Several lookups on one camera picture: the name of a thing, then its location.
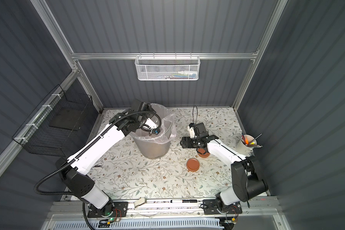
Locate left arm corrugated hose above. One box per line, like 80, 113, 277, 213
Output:
34, 110, 162, 230

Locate black wire wall basket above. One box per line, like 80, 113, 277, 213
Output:
12, 89, 97, 158

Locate white utensil cup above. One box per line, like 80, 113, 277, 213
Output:
236, 135, 263, 156

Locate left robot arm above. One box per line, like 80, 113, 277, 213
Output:
59, 100, 156, 209

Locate orange jar lid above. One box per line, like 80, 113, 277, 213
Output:
197, 148, 210, 158
186, 158, 200, 172

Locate white wire wall basket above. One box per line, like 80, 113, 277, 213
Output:
135, 56, 201, 81

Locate pens in white basket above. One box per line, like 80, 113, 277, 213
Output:
157, 71, 198, 80

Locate clear plastic bin liner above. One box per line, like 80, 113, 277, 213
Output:
130, 103, 177, 144

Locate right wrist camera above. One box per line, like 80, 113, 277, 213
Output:
187, 123, 196, 139

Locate grey mesh trash bin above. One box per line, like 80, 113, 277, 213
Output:
130, 103, 174, 160

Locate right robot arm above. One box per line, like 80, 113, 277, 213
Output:
180, 123, 268, 214

